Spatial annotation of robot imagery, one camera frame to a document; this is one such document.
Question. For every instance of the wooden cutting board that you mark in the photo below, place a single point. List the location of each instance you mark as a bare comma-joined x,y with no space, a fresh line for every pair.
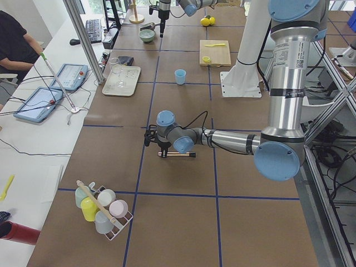
220,56

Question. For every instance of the light blue plastic cup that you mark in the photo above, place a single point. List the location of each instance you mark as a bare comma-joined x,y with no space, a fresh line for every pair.
180,76

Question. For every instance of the green bowl with ice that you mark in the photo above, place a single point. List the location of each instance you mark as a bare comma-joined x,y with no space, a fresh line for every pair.
147,35

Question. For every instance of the grey cup in rack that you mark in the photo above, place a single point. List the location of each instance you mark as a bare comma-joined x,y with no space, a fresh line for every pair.
102,223

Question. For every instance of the yellow plastic knife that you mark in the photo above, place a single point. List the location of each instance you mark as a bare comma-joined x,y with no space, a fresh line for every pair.
215,45

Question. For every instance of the dark grey folded cloth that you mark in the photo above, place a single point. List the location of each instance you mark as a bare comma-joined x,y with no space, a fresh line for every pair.
125,60

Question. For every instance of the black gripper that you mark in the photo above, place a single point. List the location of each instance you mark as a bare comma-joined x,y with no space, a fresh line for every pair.
163,144

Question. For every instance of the red cylinder bottle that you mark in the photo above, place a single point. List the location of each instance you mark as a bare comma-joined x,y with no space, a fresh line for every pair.
19,233

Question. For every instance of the lemon slice on board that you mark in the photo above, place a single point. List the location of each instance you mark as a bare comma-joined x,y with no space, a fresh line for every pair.
206,59

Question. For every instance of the metal muddler with black tip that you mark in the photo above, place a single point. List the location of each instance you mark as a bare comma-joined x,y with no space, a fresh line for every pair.
177,154

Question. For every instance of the person in black shirt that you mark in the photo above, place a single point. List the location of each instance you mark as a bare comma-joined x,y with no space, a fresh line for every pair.
19,50

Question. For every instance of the clear wine glass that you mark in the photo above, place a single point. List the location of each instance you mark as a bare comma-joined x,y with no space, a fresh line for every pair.
117,69

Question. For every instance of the aluminium frame post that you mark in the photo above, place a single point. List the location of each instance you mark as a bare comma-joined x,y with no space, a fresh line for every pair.
77,22

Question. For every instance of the blue teach pendant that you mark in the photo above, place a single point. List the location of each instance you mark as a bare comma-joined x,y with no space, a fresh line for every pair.
72,76
39,105

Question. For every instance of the cream serving tray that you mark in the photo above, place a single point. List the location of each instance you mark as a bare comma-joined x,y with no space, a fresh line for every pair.
129,75

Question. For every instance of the white cup in rack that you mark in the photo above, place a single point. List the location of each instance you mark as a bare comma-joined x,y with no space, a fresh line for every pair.
106,197

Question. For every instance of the metal ice scoop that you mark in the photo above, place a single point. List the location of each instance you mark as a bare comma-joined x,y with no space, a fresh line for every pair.
150,26

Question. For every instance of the white wire cup rack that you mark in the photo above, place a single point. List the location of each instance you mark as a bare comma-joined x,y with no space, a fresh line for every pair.
120,223

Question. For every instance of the yellow spatula on desk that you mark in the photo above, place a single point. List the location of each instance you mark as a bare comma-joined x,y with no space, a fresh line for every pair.
6,187

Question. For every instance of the yellow lemon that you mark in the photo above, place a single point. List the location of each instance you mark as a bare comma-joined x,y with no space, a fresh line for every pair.
205,22
212,20

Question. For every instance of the mint cup in rack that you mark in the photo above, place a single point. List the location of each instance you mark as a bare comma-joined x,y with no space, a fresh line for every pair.
79,196

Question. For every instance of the yellow cup in rack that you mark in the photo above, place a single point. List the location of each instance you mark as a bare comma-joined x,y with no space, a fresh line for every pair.
89,209

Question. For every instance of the wooden mug tree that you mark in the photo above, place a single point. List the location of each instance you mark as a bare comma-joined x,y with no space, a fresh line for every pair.
135,18

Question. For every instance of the far blue teach pendant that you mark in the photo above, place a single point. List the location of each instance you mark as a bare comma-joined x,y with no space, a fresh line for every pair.
72,76

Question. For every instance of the black keyboard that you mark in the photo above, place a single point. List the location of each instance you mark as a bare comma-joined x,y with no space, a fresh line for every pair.
94,30

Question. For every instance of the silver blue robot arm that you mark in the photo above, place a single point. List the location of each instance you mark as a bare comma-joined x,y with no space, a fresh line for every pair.
279,150

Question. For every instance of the pink cup in rack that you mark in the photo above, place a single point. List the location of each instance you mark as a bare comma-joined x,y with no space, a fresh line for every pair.
118,208

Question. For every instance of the near blue teach pendant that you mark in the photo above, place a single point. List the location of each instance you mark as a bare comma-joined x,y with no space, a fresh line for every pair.
39,105

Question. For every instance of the black computer mouse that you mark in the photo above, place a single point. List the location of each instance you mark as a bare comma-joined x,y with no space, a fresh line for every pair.
74,42

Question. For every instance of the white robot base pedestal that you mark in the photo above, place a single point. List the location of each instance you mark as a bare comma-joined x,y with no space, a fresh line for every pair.
242,80

